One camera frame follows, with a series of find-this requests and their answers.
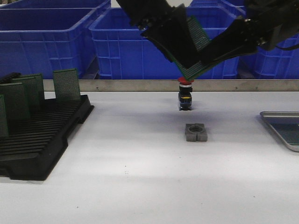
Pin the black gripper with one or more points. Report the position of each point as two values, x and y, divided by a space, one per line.
166 26
277 21

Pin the green perforated board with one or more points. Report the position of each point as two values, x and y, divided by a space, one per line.
66 85
287 132
200 39

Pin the green perforated board front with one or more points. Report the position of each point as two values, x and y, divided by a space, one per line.
287 132

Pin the silver metal tray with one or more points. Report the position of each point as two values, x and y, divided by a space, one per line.
281 117

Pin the green board rear back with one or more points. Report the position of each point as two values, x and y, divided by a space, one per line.
39 78

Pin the green board rear middle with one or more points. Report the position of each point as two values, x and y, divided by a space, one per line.
31 91

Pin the green board left middle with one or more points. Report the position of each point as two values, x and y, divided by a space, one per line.
16 103

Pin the black slotted board rack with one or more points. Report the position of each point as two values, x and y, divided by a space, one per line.
34 146

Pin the green board far left edge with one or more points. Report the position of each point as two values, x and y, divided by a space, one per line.
3 119

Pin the blue rear right crate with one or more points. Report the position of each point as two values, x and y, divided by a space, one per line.
229 3

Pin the blue right plastic crate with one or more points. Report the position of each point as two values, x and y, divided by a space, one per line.
275 59

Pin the blue plastic crate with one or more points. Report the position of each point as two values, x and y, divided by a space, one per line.
275 59
45 40
124 54

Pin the blue centre plastic crate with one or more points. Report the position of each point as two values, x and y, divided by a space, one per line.
124 54

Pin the red emergency stop button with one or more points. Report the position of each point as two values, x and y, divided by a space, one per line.
184 94

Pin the grey metal clamp block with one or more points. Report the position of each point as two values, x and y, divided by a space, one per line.
195 132

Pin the blue left plastic crate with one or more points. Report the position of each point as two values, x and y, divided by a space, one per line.
45 40

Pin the blue rear left crate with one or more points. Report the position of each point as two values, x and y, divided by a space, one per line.
99 5

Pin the steel table edge rail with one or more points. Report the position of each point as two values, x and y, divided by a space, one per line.
200 85

